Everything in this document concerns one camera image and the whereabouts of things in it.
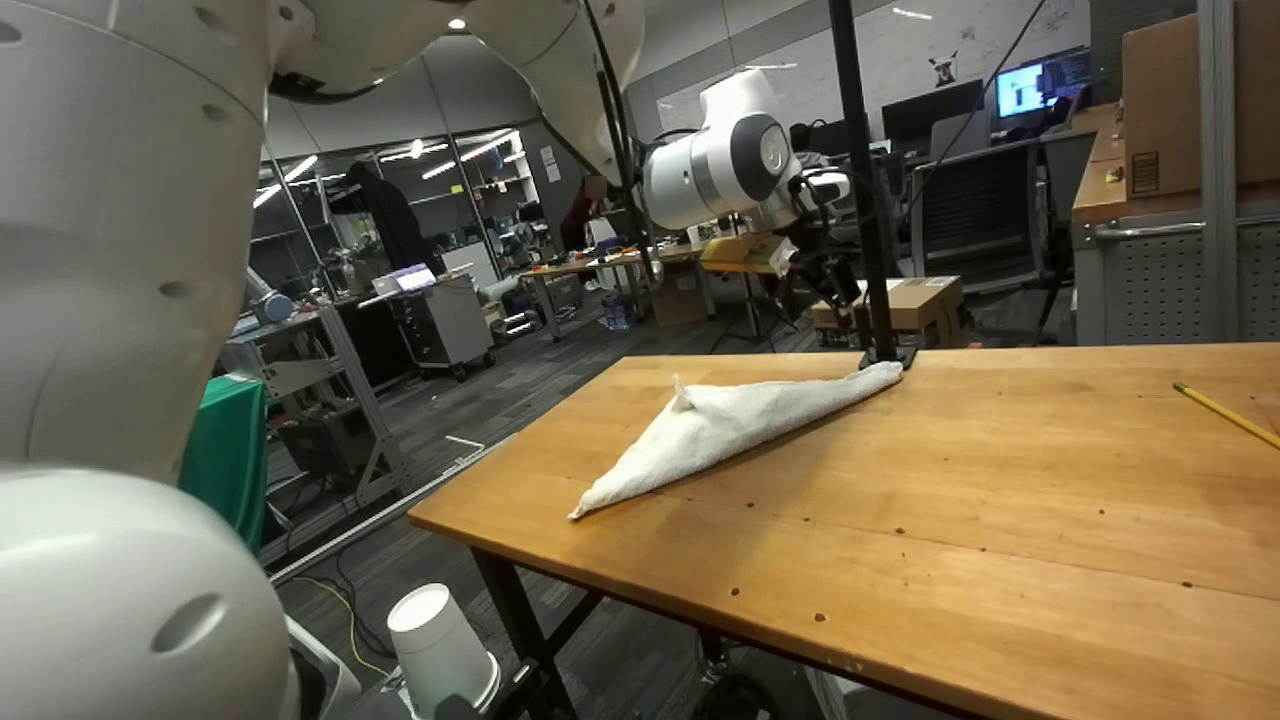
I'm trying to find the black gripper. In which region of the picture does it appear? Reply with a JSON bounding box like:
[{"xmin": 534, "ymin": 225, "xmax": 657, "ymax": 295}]
[{"xmin": 794, "ymin": 242, "xmax": 867, "ymax": 332}]

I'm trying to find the white cloth towel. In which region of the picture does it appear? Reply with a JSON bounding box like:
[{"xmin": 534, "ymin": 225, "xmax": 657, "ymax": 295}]
[{"xmin": 563, "ymin": 354, "xmax": 911, "ymax": 524}]

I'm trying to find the small cardboard box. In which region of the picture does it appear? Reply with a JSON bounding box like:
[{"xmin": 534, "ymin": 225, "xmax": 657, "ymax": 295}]
[{"xmin": 809, "ymin": 271, "xmax": 968, "ymax": 349}]

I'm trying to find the lit computer monitor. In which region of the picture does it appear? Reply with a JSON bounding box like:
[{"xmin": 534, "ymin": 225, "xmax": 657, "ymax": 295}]
[{"xmin": 987, "ymin": 54, "xmax": 1092, "ymax": 123}]

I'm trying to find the drawer cabinet with wooden top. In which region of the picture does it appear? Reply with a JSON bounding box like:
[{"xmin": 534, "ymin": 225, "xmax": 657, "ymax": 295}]
[{"xmin": 1067, "ymin": 102, "xmax": 1280, "ymax": 349}]

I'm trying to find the white floor cabinet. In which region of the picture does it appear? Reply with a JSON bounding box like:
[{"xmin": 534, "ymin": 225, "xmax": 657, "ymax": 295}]
[{"xmin": 395, "ymin": 271, "xmax": 501, "ymax": 378}]

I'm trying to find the large cardboard box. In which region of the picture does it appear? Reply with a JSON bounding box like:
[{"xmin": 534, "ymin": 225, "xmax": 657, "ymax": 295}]
[{"xmin": 1115, "ymin": 5, "xmax": 1280, "ymax": 202}]

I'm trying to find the silver metal column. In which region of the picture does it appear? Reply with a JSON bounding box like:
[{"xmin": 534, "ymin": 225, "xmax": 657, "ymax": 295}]
[{"xmin": 1191, "ymin": 0, "xmax": 1242, "ymax": 344}]

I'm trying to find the yellow pencil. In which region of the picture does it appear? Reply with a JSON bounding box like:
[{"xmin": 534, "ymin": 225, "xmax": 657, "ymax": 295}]
[{"xmin": 1168, "ymin": 378, "xmax": 1280, "ymax": 454}]

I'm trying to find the metal shelf cart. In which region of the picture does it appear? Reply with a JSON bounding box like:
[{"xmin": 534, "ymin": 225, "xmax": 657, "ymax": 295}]
[{"xmin": 216, "ymin": 300, "xmax": 408, "ymax": 566}]

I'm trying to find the white paper cup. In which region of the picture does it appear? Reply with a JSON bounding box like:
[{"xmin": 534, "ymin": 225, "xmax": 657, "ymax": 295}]
[{"xmin": 385, "ymin": 578, "xmax": 509, "ymax": 720}]

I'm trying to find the green bin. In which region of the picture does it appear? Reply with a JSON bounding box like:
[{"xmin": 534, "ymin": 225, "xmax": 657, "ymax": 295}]
[{"xmin": 174, "ymin": 369, "xmax": 272, "ymax": 553}]

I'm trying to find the black camera stand pole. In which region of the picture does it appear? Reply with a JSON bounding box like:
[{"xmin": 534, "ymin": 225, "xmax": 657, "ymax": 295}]
[{"xmin": 825, "ymin": 0, "xmax": 921, "ymax": 377}]

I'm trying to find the black table frame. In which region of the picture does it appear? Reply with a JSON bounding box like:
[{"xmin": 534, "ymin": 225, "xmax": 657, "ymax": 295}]
[{"xmin": 463, "ymin": 546, "xmax": 751, "ymax": 720}]

